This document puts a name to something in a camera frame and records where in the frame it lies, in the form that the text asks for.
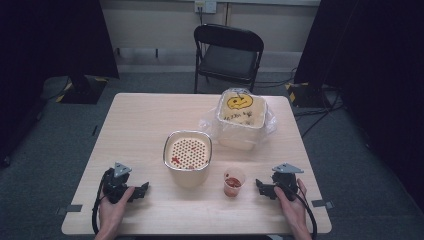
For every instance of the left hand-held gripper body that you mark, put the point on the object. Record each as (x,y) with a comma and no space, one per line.
(113,186)

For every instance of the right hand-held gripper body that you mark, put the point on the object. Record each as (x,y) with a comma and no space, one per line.
(286,181)

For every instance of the clear plastic cup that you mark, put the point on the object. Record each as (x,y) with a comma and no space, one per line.
(230,191)

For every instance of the person's left hand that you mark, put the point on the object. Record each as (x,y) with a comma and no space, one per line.
(111,213)

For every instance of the person's right hand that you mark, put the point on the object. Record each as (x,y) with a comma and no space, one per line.
(295,211)

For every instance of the red food residue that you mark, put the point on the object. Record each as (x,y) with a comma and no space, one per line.
(233,182)

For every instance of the grey tape strip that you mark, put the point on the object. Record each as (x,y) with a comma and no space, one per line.
(321,203)
(71,208)

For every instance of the beige bin with metal rim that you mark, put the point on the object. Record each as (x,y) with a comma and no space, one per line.
(186,178)

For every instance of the clear plastic bin liner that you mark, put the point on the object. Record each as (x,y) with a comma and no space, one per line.
(271,124)

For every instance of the perforated strainer insert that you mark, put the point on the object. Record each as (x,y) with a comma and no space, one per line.
(190,153)

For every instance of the beige bin with yellow face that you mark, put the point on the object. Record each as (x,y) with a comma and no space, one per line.
(241,116)

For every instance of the black stand base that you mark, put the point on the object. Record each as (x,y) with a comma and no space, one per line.
(83,90)
(308,95)

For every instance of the black folding chair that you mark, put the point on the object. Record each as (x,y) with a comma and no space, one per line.
(228,61)

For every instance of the black curtain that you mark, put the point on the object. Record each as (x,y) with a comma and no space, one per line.
(40,43)
(376,66)

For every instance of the white wall outlet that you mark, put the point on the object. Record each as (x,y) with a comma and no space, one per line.
(205,6)

